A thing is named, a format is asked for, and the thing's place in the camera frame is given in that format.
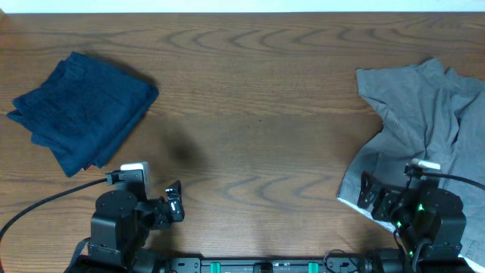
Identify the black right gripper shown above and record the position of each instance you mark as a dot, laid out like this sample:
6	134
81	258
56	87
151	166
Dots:
370	192

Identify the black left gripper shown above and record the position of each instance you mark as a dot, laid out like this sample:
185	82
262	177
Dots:
167	210

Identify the navy blue shorts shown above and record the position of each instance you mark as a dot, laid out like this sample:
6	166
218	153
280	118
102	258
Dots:
84	111

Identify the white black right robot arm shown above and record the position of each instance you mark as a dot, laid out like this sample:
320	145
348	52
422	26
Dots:
428	220

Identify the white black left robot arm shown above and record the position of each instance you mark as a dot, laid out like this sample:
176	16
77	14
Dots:
120	227

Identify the grey t-shirt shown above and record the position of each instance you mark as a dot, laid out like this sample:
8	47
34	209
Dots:
431	113

